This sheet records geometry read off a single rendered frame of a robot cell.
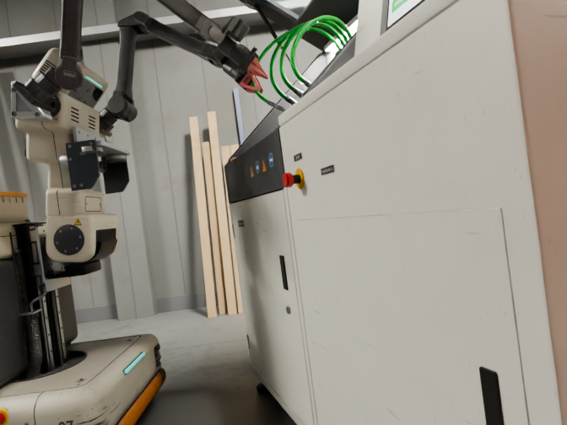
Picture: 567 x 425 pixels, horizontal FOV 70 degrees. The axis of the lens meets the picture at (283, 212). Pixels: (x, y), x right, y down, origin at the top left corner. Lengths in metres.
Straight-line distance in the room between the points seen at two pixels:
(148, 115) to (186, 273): 1.39
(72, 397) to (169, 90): 2.80
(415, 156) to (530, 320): 0.26
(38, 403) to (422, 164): 1.26
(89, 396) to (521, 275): 1.21
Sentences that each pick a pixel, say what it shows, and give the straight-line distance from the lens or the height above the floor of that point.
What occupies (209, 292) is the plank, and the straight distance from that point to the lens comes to 3.17.
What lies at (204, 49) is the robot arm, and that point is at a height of 1.41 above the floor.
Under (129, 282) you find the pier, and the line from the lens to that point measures 3.63.
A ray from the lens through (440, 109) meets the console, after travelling 0.58.
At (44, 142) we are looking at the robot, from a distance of 1.64.
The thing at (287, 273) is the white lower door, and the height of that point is 0.55.
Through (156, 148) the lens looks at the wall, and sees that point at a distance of 3.67.
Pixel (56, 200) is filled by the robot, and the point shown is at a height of 0.86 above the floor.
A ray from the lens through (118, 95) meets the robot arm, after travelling 1.83.
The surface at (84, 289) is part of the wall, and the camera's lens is 3.92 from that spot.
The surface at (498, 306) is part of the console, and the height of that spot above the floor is 0.58.
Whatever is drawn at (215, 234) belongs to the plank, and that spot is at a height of 0.61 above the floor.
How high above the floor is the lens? 0.73
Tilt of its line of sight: level
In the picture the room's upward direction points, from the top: 7 degrees counter-clockwise
